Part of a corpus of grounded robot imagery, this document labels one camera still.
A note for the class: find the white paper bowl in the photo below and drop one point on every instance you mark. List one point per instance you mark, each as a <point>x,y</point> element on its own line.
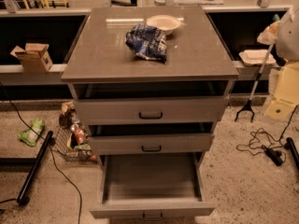
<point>164,22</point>

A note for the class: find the grey drawer cabinet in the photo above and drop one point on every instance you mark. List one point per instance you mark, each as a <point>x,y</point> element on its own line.
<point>149,80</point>

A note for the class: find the grabber reacher tool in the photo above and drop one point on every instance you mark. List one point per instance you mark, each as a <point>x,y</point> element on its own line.
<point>257,78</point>

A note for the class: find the grey drawer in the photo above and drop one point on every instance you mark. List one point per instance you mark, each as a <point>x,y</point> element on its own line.
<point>144,144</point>
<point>144,111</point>
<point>151,187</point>

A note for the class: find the wire basket with snacks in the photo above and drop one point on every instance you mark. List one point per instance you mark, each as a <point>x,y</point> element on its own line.
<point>71,140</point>

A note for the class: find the middle grey drawer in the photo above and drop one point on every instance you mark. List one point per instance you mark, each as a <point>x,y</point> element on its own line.
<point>144,144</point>

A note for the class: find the black metal floor leg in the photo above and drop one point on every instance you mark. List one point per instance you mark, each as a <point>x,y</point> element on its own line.
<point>290,145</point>
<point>23,198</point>

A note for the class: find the green snack bag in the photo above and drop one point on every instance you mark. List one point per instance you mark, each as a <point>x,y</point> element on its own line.
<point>30,136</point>

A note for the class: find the white takeout container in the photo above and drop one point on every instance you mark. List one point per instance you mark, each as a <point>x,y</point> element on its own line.
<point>251,57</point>

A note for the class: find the black metal floor leg left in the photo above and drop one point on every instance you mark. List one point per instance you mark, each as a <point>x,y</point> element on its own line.
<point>23,198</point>

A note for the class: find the black metal floor leg right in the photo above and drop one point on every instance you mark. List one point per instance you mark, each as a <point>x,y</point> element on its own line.
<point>290,145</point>

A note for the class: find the blue chip bag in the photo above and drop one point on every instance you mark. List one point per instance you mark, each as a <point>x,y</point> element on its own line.
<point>147,42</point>

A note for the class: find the brown cardboard box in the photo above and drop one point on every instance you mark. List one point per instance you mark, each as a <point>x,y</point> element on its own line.
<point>34,58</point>

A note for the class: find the top grey drawer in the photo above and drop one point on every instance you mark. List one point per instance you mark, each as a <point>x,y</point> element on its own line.
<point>144,111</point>

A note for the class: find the bottom grey drawer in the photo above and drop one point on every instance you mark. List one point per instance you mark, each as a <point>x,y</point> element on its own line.
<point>151,187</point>

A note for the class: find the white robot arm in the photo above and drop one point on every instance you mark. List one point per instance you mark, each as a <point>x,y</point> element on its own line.
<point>285,35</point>

